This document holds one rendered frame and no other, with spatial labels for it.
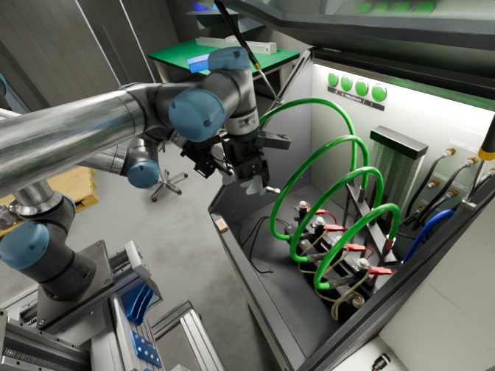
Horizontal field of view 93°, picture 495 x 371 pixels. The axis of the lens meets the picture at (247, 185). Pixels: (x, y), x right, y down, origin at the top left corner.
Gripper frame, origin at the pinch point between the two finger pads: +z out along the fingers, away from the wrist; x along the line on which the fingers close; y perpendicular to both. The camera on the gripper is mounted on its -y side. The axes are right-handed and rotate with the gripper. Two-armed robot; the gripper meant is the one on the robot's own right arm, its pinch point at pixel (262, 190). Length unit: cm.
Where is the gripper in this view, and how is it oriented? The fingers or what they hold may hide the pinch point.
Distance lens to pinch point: 65.2
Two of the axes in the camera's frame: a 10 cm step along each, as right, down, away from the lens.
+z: 1.7, 7.3, 6.6
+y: -8.8, 4.2, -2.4
